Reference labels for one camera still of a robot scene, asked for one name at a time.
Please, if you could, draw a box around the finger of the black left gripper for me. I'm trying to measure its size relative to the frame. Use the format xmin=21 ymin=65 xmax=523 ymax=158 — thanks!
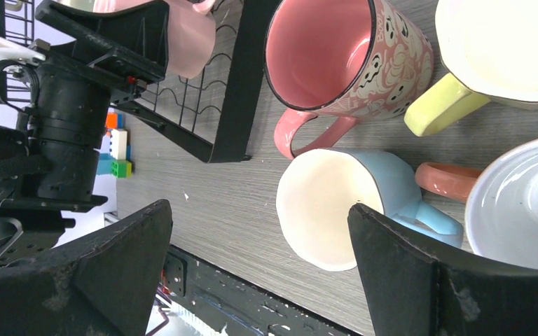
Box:
xmin=35 ymin=1 xmax=170 ymax=70

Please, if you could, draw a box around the large pink mug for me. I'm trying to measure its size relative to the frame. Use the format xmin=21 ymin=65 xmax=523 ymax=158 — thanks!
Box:
xmin=265 ymin=0 xmax=434 ymax=158

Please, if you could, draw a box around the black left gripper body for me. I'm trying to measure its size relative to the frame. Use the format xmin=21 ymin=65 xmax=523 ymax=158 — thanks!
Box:
xmin=30 ymin=39 xmax=167 ymax=104

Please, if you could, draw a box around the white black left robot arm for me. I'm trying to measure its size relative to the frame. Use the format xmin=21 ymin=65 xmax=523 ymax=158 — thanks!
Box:
xmin=0 ymin=1 xmax=170 ymax=267

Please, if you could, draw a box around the small pink cup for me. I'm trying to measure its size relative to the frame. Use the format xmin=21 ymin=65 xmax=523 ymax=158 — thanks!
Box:
xmin=415 ymin=139 xmax=538 ymax=269

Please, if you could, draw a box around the pink cup rack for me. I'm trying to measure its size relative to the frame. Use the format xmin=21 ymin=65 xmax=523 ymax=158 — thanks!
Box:
xmin=55 ymin=0 xmax=218 ymax=80

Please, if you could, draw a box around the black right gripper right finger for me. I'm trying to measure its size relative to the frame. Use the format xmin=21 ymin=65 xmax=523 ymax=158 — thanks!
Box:
xmin=347 ymin=203 xmax=538 ymax=335

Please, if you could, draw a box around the light blue cup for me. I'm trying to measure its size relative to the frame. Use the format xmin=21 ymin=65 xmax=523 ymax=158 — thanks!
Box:
xmin=275 ymin=148 xmax=464 ymax=272

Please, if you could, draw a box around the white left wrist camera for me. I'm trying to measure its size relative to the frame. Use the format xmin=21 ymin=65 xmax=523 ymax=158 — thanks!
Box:
xmin=0 ymin=36 xmax=47 ymax=71

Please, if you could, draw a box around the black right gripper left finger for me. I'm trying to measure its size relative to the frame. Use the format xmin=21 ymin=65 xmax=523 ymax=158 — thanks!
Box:
xmin=0 ymin=199 xmax=172 ymax=335

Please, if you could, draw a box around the light green mug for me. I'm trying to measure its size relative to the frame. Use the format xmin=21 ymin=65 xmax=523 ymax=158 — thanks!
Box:
xmin=404 ymin=1 xmax=538 ymax=137

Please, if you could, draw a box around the black wire dish rack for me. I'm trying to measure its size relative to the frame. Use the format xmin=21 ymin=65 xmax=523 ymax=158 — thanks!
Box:
xmin=5 ymin=1 xmax=277 ymax=167

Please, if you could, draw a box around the colourful toy block pile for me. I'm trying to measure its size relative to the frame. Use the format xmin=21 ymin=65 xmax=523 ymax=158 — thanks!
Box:
xmin=97 ymin=111 xmax=133 ymax=179

